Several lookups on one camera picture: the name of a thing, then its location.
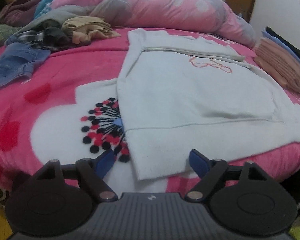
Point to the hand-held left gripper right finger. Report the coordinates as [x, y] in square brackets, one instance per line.
[200, 162]

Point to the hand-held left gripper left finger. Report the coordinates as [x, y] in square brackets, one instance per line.
[105, 161]

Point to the white sweatshirt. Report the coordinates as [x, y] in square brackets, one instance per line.
[190, 92]

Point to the pink floral blanket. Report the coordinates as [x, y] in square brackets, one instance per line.
[52, 80]

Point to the tan folded garment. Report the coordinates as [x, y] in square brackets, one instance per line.
[290, 83]

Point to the blue jeans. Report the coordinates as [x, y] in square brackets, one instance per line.
[12, 62]

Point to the dark grey garment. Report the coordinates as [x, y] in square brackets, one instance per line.
[55, 35]

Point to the beige pants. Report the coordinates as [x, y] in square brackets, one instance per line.
[90, 26]

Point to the light pink folded garment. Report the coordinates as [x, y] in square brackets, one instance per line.
[272, 42]

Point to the blue folded garment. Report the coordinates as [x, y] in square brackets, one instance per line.
[277, 41]

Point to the plaid shirt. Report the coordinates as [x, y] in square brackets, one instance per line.
[30, 37]

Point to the black folded garment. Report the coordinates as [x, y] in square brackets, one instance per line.
[287, 42]

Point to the pink floral quilt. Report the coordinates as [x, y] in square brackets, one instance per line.
[165, 7]

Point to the green pillow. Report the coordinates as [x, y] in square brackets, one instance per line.
[0, 33]

